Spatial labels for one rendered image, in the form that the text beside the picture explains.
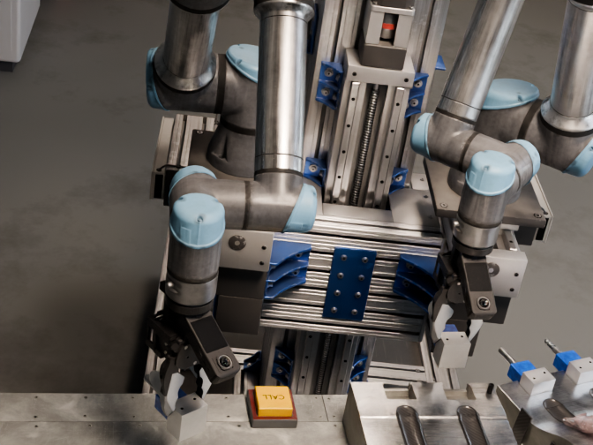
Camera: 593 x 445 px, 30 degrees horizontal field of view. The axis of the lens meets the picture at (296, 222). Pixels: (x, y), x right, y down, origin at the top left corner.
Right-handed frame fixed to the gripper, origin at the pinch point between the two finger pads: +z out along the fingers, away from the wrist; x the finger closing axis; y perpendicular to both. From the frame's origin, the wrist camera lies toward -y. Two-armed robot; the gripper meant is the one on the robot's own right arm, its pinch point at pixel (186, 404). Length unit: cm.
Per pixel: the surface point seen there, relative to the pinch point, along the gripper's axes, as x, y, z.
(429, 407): -39.5, -16.8, 6.0
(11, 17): -128, 295, 69
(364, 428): -26.3, -14.4, 6.3
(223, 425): -13.5, 5.6, 15.0
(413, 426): -34.4, -18.1, 6.8
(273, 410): -20.6, 1.4, 11.7
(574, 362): -74, -22, 7
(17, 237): -69, 182, 96
